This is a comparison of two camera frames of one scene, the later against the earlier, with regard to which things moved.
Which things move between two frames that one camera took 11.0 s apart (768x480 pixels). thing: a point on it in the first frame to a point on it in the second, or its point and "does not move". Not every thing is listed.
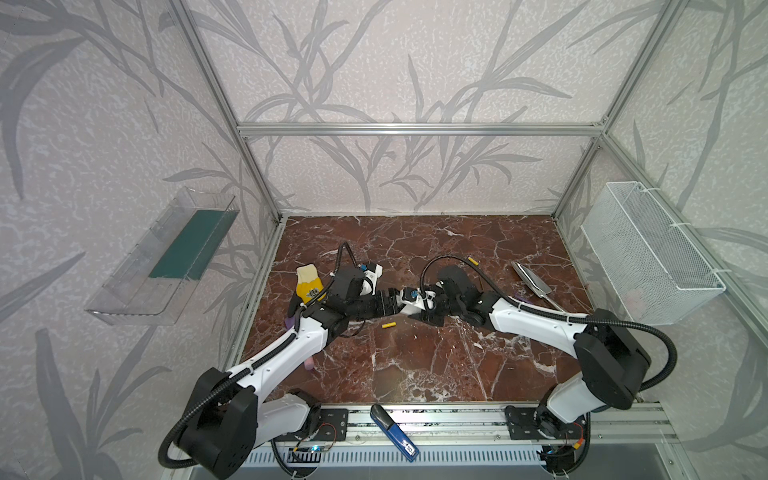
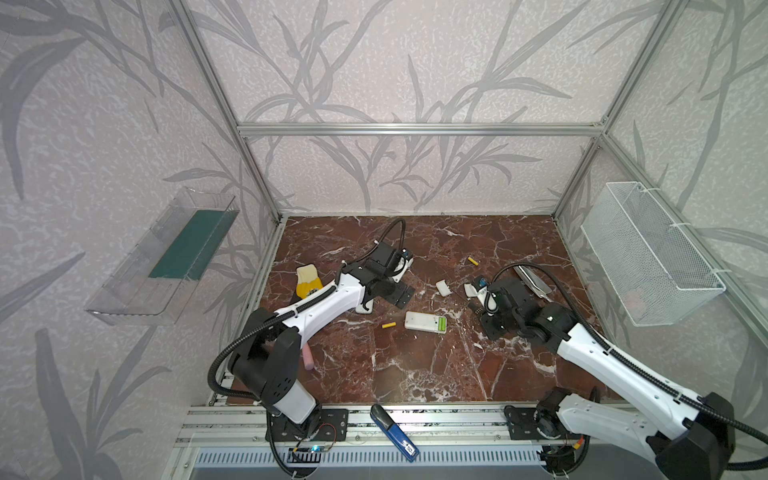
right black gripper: [435, 306] to [491, 314]
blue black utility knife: [402, 441] does not move
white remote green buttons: [415, 300] to [425, 322]
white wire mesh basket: [655, 273] does not move
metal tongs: [536, 284] does not move
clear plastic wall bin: [148, 284] does not move
